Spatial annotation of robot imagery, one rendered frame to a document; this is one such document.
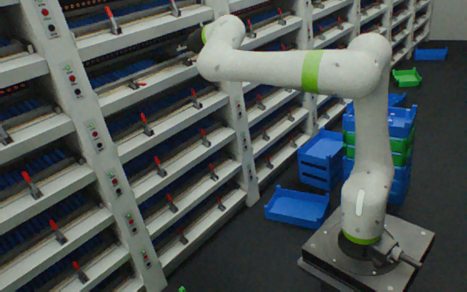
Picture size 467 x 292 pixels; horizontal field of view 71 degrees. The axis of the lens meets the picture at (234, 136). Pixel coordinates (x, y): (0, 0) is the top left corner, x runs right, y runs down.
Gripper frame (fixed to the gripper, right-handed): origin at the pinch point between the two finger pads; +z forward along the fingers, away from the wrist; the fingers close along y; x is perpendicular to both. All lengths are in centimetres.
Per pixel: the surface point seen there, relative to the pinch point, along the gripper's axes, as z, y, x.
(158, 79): -3.1, 12.5, 7.9
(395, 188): -51, -63, 99
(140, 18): -2.0, 8.8, -14.7
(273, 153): 18, -59, 80
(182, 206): 10, 18, 65
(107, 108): -3.4, 35.5, 9.9
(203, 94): 6.2, -13.1, 23.3
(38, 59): -8, 49, -11
